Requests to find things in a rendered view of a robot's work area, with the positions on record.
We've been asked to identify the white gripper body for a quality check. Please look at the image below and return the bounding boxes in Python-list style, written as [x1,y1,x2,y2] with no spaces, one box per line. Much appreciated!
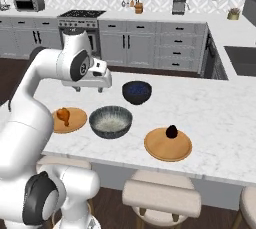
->
[62,70,114,90]

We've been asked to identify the brown chicken drumstick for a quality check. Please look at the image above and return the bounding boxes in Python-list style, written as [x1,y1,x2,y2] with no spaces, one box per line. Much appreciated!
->
[55,107,72,128]

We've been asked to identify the dark blue bowl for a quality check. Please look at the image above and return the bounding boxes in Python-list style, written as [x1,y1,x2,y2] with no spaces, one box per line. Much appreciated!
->
[121,80,153,106]

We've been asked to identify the grey speckled bowl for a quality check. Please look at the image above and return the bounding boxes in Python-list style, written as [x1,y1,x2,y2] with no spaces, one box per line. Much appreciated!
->
[88,105,134,140]

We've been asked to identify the dark avocado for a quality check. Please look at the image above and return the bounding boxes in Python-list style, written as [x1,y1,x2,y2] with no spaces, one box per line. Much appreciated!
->
[165,124,179,140]

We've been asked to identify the round wooden plate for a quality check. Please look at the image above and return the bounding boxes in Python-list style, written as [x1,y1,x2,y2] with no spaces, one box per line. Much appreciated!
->
[143,126,194,163]
[51,106,89,135]

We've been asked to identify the stainless steel stove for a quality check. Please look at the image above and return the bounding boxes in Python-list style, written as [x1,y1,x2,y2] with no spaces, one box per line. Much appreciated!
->
[56,9,107,58]

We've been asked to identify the grey base cupboards with drawers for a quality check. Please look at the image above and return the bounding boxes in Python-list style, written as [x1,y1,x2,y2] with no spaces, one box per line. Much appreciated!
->
[98,19,209,73]

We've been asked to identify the beige cushioned stool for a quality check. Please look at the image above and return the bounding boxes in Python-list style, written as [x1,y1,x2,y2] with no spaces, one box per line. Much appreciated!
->
[121,169,203,229]
[232,185,256,229]
[35,154,93,174]

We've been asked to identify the wooden knife block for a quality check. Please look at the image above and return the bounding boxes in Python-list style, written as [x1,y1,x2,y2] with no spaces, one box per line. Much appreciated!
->
[134,1,144,15]

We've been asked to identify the silver toaster oven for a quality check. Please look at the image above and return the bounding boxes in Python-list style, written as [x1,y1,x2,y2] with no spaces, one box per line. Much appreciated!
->
[12,0,46,13]

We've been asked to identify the silver stand mixer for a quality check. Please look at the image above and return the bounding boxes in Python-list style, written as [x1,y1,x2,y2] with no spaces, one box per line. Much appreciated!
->
[0,0,11,11]

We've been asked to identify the dark dishwasher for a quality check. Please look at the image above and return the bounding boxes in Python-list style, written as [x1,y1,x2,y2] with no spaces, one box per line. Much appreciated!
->
[201,32,230,81]

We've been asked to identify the silver coffee machine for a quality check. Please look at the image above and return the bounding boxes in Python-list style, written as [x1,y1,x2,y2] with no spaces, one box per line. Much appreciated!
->
[171,0,192,16]

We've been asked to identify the dark sink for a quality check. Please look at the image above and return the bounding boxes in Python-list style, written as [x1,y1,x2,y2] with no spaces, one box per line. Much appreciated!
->
[223,45,256,78]

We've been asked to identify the potted plant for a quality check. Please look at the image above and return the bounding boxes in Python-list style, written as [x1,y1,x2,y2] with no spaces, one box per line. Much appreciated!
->
[227,7,242,21]

